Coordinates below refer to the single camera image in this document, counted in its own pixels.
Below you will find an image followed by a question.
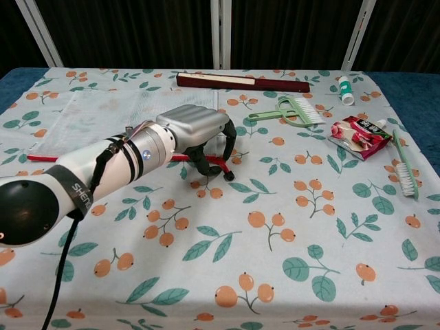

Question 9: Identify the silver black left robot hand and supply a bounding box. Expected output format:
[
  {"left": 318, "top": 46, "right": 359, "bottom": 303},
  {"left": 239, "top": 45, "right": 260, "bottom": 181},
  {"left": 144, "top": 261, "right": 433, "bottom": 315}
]
[{"left": 155, "top": 105, "right": 238, "bottom": 182}]

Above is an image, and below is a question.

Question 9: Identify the white mesh zipper pouch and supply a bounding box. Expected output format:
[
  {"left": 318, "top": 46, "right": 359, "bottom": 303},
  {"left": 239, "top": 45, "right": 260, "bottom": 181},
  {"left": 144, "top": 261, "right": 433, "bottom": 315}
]
[{"left": 26, "top": 89, "right": 238, "bottom": 182}]

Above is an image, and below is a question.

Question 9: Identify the green wide-head bristle brush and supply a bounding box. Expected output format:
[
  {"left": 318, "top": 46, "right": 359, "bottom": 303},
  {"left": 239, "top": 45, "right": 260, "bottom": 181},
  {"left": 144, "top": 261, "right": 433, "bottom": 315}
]
[{"left": 247, "top": 96, "right": 327, "bottom": 129}]

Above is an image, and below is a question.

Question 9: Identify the dark red folded fan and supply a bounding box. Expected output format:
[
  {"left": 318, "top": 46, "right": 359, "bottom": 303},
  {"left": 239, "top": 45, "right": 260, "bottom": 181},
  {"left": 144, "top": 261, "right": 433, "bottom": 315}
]
[{"left": 175, "top": 71, "right": 311, "bottom": 94}]

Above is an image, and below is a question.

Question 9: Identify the black pleated curtain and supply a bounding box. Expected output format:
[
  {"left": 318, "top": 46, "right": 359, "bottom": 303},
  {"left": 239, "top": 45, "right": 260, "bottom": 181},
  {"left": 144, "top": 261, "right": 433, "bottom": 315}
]
[{"left": 0, "top": 0, "right": 440, "bottom": 75}]

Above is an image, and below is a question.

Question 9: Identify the fruit and leaf print tablecloth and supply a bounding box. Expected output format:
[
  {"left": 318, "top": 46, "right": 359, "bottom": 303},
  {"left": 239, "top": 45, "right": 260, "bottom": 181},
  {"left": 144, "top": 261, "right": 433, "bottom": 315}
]
[{"left": 0, "top": 67, "right": 440, "bottom": 330}]

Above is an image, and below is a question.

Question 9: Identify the white green glue stick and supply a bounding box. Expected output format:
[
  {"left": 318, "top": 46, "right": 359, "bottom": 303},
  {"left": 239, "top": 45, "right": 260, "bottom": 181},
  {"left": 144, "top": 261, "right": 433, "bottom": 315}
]
[{"left": 337, "top": 76, "right": 355, "bottom": 106}]

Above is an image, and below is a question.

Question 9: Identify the red snack packet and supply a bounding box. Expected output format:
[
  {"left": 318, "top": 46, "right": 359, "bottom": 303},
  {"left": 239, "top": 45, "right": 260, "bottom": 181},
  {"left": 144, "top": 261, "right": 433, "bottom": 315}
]
[{"left": 326, "top": 115, "right": 394, "bottom": 162}]

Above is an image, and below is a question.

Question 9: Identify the white slanted frame post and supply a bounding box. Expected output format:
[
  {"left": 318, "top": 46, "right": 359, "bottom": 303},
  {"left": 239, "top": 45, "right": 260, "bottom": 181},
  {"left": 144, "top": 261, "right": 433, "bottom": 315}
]
[
  {"left": 14, "top": 0, "right": 65, "bottom": 68},
  {"left": 342, "top": 0, "right": 377, "bottom": 72}
]

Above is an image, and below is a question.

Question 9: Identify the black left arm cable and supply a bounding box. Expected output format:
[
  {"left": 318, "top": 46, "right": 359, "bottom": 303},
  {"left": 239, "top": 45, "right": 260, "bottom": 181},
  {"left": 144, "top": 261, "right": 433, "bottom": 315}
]
[{"left": 41, "top": 144, "right": 121, "bottom": 330}]

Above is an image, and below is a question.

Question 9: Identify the green long-handled scrub brush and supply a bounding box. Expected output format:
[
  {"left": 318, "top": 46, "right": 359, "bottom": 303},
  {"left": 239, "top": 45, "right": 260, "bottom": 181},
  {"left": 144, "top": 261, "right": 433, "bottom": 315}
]
[{"left": 391, "top": 129, "right": 420, "bottom": 201}]

